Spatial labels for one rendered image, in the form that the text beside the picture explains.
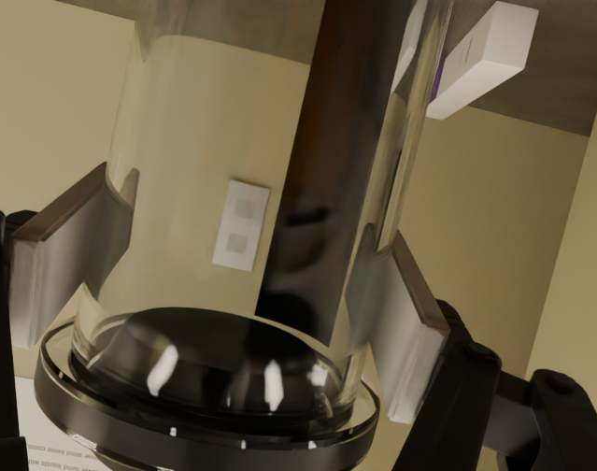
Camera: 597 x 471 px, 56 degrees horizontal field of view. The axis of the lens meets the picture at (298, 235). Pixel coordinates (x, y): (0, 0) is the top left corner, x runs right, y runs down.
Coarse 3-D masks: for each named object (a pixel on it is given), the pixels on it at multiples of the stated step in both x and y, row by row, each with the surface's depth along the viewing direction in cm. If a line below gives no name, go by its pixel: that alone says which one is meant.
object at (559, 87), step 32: (64, 0) 67; (96, 0) 63; (128, 0) 60; (480, 0) 39; (512, 0) 38; (544, 0) 36; (576, 0) 35; (448, 32) 47; (544, 32) 42; (576, 32) 41; (544, 64) 50; (576, 64) 48; (480, 96) 67; (512, 96) 64; (544, 96) 60; (576, 96) 57; (576, 128) 72
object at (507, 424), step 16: (448, 304) 17; (448, 320) 16; (448, 336) 15; (464, 336) 15; (432, 384) 14; (512, 384) 13; (496, 400) 13; (512, 400) 13; (528, 400) 13; (496, 416) 13; (512, 416) 13; (528, 416) 13; (496, 432) 13; (512, 432) 13; (528, 432) 13; (496, 448) 13; (512, 448) 13; (528, 448) 13; (528, 464) 13
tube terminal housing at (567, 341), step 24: (576, 192) 46; (576, 216) 45; (576, 240) 45; (576, 264) 44; (552, 288) 46; (576, 288) 43; (552, 312) 46; (576, 312) 43; (552, 336) 45; (576, 336) 42; (552, 360) 44; (576, 360) 41
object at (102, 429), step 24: (48, 384) 15; (48, 408) 15; (72, 408) 14; (96, 432) 14; (120, 432) 13; (144, 432) 13; (144, 456) 13; (168, 456) 13; (192, 456) 13; (216, 456) 13; (240, 456) 13; (264, 456) 14; (288, 456) 14; (312, 456) 14; (336, 456) 15; (360, 456) 16
